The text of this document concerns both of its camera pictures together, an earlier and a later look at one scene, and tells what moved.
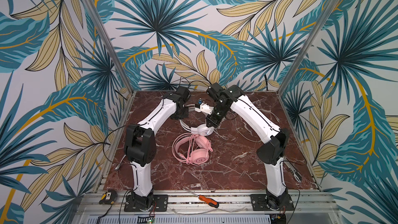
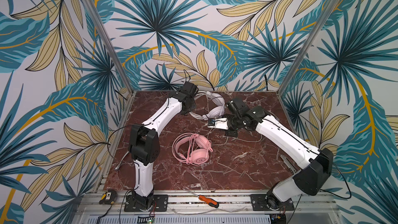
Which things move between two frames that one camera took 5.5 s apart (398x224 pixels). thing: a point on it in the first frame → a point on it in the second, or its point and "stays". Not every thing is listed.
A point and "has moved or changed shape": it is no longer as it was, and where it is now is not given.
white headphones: (202, 129) has moved or changed shape
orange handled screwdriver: (212, 202) stays
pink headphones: (200, 154) stays
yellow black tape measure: (109, 197) stays
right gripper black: (213, 120) → (231, 127)
